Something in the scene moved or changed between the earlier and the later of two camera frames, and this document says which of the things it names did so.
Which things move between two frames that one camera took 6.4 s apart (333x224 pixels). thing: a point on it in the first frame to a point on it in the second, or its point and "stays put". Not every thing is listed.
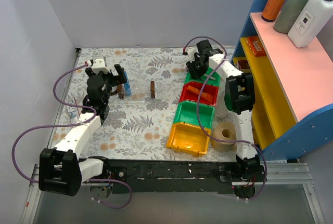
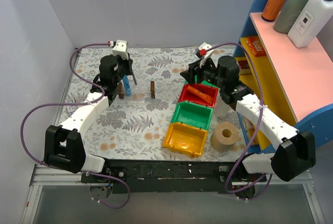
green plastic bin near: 187,113 stays put
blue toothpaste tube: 127,86 stays put
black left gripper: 111,77 to 127,68
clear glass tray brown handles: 141,90 stays put
